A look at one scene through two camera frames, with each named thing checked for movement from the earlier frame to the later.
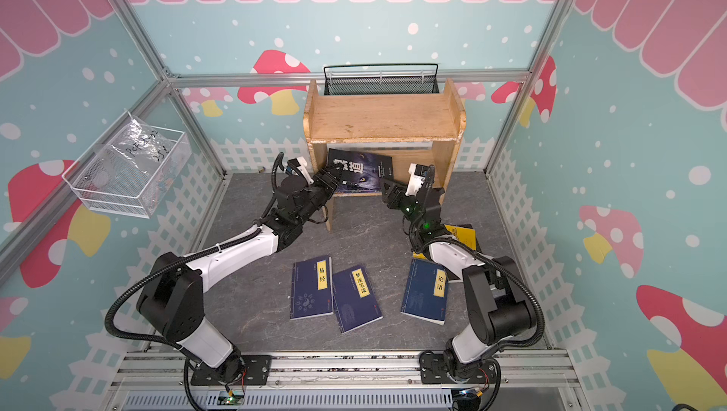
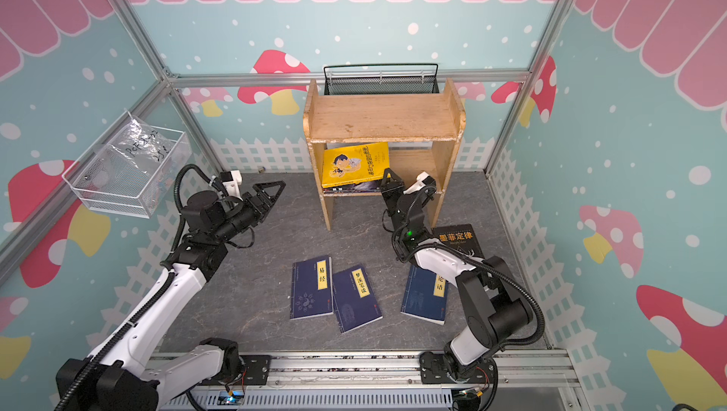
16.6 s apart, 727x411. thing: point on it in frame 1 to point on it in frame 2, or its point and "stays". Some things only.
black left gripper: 333,179 to 270,199
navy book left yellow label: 311,288 stays
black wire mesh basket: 381,79 stays
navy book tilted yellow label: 356,302 stays
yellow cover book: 465,236 to 355,164
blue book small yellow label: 426,292 stays
